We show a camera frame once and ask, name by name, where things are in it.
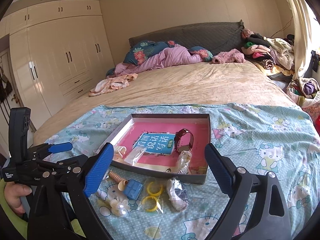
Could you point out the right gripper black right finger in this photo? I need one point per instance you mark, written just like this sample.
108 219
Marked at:
233 181

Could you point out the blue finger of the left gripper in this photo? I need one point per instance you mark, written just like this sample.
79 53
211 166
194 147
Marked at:
62 147

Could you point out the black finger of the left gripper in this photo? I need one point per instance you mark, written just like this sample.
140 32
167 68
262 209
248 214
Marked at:
67 165

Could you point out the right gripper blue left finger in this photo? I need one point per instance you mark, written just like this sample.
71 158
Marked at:
98 169

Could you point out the white hair claw clip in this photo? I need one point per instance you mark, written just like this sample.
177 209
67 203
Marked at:
119 153

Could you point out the pearl hair clip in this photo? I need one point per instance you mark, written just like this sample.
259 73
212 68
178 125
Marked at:
118 208

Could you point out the blue small jewelry box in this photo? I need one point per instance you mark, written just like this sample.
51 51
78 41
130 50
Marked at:
133 189

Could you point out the white card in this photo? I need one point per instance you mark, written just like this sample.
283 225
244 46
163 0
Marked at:
133 157

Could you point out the brown leather strap watch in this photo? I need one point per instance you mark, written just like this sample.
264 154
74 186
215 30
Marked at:
183 141

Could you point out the plastic bag with beads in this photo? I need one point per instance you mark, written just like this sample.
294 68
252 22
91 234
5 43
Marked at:
177 194

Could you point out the yellow bangles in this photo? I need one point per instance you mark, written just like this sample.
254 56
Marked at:
151 197

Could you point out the small crinkled plastic bag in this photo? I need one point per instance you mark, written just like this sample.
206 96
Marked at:
183 162

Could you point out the person's left hand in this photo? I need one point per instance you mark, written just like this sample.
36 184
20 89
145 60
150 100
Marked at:
12 193

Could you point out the Hello Kitty blue blanket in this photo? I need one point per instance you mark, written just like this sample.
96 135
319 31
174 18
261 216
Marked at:
278 146

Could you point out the pink Chinese book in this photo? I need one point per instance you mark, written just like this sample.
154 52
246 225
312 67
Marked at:
158 139

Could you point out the grey cardboard box tray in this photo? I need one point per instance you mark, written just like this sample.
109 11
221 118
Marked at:
124 126

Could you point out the peach clothes on bed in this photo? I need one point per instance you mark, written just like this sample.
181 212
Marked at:
112 84

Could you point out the cream wardrobe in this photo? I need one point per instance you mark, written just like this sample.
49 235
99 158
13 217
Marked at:
59 51

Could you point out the beige bed cover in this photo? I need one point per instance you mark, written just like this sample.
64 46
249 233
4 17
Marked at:
200 83

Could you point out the basket of clothes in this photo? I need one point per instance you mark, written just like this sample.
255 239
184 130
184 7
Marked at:
304 91

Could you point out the floral dark blue pillow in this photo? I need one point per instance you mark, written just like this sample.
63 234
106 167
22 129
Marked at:
143 50

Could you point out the pink fuzzy garment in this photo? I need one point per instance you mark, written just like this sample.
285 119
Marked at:
229 57

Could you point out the pile of clothes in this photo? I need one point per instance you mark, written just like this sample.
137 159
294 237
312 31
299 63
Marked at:
269 53

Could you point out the pink purple quilt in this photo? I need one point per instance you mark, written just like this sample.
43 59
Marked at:
168 57

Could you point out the dark grey headboard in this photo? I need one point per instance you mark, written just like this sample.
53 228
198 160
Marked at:
214 36

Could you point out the cream curtain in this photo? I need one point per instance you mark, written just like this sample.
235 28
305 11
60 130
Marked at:
306 35

